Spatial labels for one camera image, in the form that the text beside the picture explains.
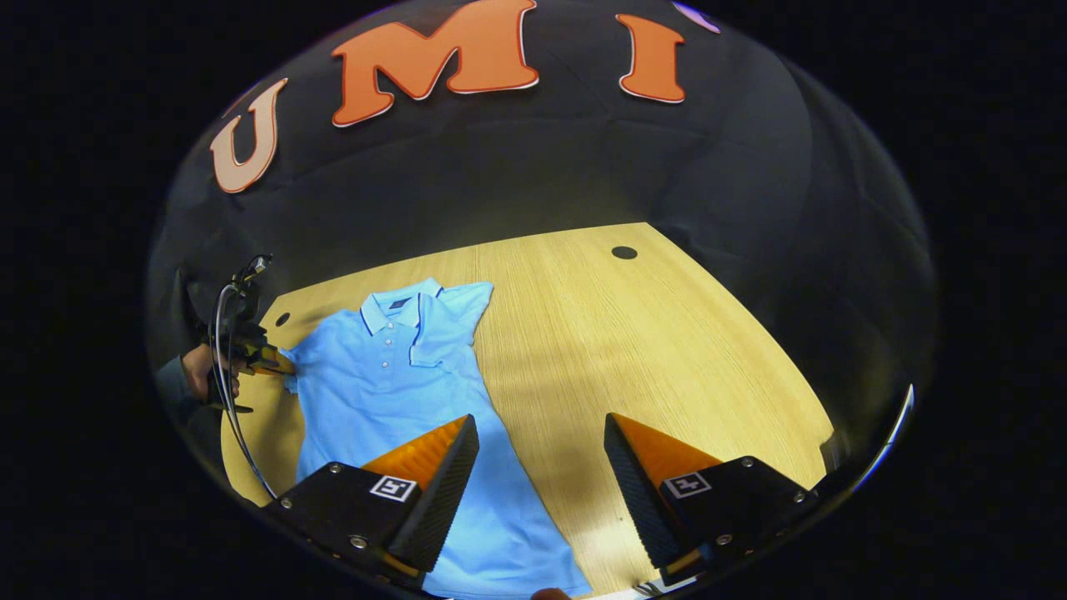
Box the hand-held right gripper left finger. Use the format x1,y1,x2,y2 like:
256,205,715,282
267,414,481,588

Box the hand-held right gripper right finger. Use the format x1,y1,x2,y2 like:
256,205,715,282
604,412,822,584

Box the light blue T-shirt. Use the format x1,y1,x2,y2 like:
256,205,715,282
283,277,593,599

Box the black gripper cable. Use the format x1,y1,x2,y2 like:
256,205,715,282
213,283,280,501

